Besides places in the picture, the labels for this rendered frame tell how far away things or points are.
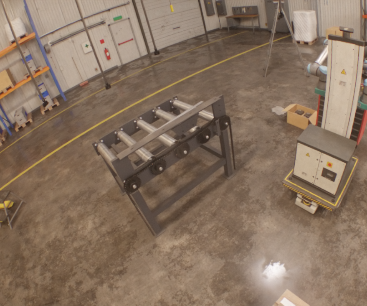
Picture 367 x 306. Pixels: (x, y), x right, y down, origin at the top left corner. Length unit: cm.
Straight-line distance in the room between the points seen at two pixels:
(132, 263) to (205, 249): 83
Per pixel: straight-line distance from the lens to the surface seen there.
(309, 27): 953
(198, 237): 251
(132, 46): 1154
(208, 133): 227
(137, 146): 188
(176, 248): 251
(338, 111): 241
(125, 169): 196
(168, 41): 1257
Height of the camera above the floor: 217
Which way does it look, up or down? 38 degrees down
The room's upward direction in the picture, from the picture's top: 16 degrees counter-clockwise
